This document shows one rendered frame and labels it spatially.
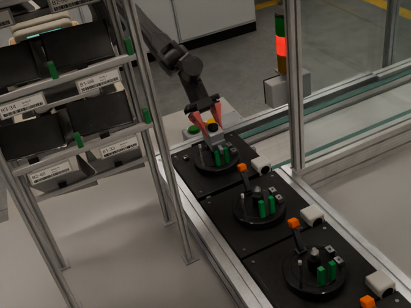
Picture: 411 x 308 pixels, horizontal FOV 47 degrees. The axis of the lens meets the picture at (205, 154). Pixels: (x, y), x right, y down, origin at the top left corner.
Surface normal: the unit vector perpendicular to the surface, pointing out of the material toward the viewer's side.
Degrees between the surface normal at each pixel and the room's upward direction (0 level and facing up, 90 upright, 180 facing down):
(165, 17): 90
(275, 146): 0
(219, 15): 90
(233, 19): 90
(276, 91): 90
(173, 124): 0
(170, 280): 0
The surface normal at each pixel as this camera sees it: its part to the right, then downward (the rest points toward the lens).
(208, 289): -0.15, -0.80
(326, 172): 0.41, 0.49
